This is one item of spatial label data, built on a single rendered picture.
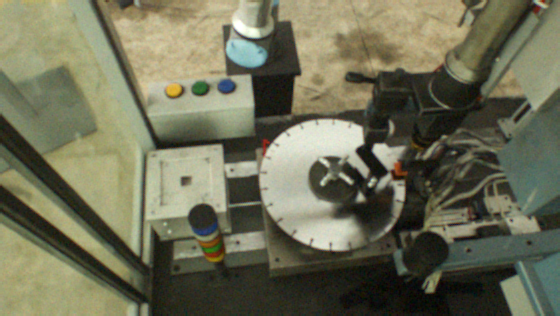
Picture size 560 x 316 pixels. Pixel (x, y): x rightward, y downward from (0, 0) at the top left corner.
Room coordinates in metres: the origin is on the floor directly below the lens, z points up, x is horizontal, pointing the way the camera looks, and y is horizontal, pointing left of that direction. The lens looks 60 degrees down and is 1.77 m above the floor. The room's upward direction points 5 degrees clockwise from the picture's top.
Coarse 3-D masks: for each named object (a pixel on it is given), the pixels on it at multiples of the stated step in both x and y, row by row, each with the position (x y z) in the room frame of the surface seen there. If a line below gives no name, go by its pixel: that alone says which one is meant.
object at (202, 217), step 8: (192, 208) 0.24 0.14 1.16; (200, 208) 0.24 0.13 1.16; (208, 208) 0.24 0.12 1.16; (192, 216) 0.23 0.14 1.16; (200, 216) 0.23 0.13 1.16; (208, 216) 0.23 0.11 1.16; (216, 216) 0.24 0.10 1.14; (192, 224) 0.21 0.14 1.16; (200, 224) 0.22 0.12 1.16; (208, 224) 0.22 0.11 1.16; (216, 224) 0.22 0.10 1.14; (200, 232) 0.21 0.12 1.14; (208, 232) 0.21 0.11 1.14
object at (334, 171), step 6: (318, 156) 0.45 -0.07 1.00; (348, 156) 0.46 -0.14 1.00; (324, 162) 0.44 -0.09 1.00; (336, 162) 0.44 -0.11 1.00; (342, 162) 0.44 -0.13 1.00; (330, 168) 0.42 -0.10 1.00; (336, 168) 0.42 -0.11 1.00; (330, 174) 0.41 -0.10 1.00; (336, 174) 0.41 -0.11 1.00; (342, 174) 0.41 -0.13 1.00; (324, 180) 0.39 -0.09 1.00; (348, 180) 0.40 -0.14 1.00
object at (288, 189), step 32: (320, 128) 0.56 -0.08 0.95; (352, 128) 0.57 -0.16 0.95; (288, 160) 0.46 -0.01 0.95; (352, 160) 0.48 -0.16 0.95; (384, 160) 0.48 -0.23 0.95; (288, 192) 0.38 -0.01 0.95; (384, 192) 0.40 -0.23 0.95; (288, 224) 0.30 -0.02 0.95; (320, 224) 0.31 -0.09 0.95; (352, 224) 0.32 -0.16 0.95; (384, 224) 0.32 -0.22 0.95
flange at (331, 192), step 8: (328, 160) 0.46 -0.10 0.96; (336, 160) 0.47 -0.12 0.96; (312, 168) 0.44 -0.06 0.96; (320, 168) 0.44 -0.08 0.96; (344, 168) 0.45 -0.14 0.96; (352, 168) 0.45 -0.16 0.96; (312, 176) 0.42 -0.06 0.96; (320, 176) 0.42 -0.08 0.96; (352, 176) 0.43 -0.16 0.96; (312, 184) 0.40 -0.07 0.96; (320, 184) 0.40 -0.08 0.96; (328, 184) 0.40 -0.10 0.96; (336, 184) 0.40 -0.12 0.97; (344, 184) 0.41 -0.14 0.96; (352, 184) 0.41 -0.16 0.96; (320, 192) 0.38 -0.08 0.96; (328, 192) 0.38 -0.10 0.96; (336, 192) 0.38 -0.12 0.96; (344, 192) 0.39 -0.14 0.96; (352, 192) 0.39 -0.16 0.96; (328, 200) 0.37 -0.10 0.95; (336, 200) 0.37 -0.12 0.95
